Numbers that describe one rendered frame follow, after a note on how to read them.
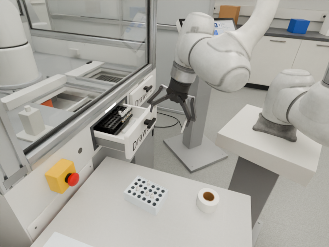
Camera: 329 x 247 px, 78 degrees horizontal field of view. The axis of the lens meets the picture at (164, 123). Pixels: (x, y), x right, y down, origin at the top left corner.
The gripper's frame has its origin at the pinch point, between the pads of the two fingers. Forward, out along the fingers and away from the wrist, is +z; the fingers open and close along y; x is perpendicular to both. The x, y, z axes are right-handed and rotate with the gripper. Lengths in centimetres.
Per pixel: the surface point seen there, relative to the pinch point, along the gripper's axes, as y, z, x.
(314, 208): -121, 66, -62
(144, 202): -4.8, 9.2, 31.1
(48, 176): 22.0, 3.9, 39.7
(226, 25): -6, -27, -112
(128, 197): 0.8, 11.8, 30.1
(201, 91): -7, 24, -94
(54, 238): 14, 15, 48
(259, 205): -59, 37, -14
